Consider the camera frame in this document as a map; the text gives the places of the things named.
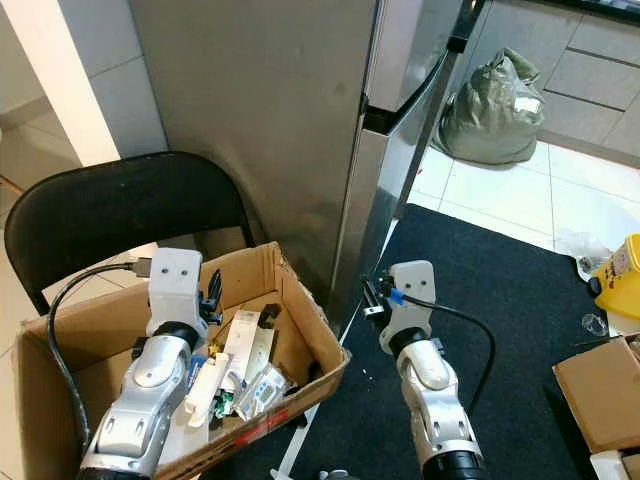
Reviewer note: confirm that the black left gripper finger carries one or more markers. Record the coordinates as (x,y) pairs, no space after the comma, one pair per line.
(215,285)

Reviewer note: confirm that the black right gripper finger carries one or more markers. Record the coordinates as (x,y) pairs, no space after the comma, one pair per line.
(369,295)

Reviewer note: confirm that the white foam board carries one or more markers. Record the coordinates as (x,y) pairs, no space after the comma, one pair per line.
(248,345)

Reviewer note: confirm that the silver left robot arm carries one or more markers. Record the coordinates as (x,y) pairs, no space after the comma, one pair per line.
(150,400)

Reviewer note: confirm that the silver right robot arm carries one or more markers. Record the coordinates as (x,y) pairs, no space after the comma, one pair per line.
(435,390)

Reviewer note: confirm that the green rubbish bag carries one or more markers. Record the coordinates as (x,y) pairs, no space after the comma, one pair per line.
(490,115)

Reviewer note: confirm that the yellow plastic bin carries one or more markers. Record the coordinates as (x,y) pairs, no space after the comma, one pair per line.
(622,280)

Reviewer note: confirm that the large open cardboard box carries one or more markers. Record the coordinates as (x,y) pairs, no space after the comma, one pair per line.
(300,310)

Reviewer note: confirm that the white plastic tube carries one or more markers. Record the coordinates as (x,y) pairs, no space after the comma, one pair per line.
(208,392)

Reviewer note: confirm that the grey electronic display unit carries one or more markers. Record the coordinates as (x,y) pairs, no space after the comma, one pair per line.
(265,390)

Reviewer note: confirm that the green circuit board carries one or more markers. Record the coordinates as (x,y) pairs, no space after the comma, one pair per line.
(222,405)

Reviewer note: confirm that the large black floor mat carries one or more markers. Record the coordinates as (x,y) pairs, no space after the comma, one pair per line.
(490,270)

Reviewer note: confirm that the black folding chair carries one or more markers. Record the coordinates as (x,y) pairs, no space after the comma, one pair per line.
(120,210)

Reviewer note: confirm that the white floor tape strip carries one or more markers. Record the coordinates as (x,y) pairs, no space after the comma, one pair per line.
(292,455)

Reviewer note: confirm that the stainless steel fridge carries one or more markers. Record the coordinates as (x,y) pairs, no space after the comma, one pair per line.
(260,120)

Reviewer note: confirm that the clear plastic bag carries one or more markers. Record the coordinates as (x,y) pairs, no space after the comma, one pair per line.
(580,248)

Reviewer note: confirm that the clear drinking glass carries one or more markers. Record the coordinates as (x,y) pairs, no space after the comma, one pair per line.
(595,325)

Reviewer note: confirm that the small brown cardboard box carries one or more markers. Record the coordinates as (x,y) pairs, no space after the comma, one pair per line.
(605,395)

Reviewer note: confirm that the white plastic object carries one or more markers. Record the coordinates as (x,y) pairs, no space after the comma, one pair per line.
(615,467)

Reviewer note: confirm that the grey kitchen cabinets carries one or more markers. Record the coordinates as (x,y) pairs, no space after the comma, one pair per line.
(600,80)

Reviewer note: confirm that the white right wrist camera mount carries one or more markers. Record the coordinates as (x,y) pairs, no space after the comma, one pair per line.
(413,282)

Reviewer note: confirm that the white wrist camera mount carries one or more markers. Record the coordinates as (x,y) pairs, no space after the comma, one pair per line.
(175,280)
(413,282)

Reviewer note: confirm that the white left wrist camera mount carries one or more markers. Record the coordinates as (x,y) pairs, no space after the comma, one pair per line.
(175,280)

